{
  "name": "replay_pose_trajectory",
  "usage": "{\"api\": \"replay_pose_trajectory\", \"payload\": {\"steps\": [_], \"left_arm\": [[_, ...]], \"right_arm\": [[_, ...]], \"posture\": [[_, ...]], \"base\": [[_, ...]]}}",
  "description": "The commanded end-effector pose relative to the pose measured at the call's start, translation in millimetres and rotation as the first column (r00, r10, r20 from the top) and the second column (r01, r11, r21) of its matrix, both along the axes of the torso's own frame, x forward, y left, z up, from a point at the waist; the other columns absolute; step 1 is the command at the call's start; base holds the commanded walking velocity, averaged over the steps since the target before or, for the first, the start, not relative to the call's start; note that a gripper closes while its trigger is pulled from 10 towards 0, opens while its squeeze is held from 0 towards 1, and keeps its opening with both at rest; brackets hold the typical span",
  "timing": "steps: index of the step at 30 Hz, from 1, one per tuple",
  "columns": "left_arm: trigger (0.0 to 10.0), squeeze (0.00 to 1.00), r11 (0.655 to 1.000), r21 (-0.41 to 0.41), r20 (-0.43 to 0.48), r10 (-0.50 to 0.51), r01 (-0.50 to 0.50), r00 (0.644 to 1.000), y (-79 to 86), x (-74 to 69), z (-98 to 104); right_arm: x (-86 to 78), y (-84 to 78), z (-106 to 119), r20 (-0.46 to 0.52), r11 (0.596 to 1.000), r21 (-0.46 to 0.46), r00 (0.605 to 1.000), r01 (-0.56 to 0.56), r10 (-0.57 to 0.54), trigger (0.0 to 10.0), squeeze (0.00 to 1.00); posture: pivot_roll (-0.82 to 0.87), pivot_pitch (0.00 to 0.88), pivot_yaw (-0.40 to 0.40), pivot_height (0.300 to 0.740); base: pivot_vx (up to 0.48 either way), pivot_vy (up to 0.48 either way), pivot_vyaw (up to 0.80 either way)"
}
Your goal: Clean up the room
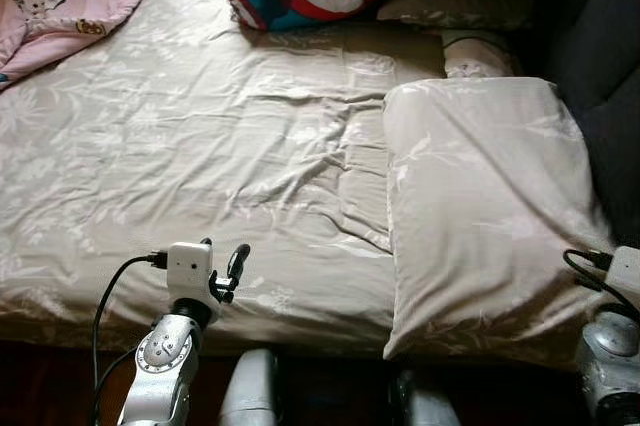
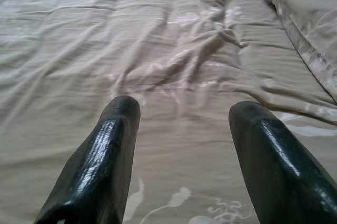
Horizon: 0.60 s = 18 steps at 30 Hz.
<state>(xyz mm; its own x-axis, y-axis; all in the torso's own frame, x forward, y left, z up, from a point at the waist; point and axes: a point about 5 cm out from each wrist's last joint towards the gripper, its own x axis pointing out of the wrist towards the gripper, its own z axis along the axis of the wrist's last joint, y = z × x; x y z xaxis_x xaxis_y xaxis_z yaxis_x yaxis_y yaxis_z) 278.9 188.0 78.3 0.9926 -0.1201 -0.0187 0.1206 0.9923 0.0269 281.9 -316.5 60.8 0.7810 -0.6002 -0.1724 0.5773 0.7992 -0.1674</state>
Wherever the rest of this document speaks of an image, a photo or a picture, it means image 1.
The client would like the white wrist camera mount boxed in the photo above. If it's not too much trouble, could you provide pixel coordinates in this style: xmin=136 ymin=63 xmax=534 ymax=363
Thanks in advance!
xmin=165 ymin=242 xmax=216 ymax=302
xmin=605 ymin=244 xmax=640 ymax=299

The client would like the grey robot leg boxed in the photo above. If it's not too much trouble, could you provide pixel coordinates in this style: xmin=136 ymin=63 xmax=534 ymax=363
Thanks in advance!
xmin=390 ymin=366 xmax=463 ymax=426
xmin=218 ymin=346 xmax=281 ymax=426

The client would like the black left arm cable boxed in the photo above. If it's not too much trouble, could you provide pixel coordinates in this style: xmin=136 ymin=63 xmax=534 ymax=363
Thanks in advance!
xmin=90 ymin=251 xmax=169 ymax=426

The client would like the pink cartoon print blanket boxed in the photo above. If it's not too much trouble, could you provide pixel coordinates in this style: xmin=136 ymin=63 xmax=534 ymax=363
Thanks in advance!
xmin=0 ymin=0 xmax=153 ymax=92

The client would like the grey right robot leg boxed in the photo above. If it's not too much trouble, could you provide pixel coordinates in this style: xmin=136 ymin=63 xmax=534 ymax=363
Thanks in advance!
xmin=390 ymin=366 xmax=463 ymax=426

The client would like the small beige folded cloth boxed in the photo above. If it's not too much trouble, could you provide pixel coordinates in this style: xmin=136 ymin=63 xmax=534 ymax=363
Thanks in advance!
xmin=440 ymin=29 xmax=521 ymax=80

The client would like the grey left robot leg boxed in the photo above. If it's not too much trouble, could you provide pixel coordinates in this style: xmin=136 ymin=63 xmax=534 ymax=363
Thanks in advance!
xmin=218 ymin=346 xmax=281 ymax=426

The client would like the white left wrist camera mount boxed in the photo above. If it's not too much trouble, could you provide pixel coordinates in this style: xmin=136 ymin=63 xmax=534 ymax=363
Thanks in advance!
xmin=165 ymin=242 xmax=216 ymax=302

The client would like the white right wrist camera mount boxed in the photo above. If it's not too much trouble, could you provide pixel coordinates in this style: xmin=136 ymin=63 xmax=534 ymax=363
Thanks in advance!
xmin=605 ymin=244 xmax=640 ymax=299

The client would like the beige floral pillow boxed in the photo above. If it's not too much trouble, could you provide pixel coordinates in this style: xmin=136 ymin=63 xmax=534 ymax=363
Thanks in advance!
xmin=382 ymin=76 xmax=616 ymax=362
xmin=375 ymin=0 xmax=541 ymax=32

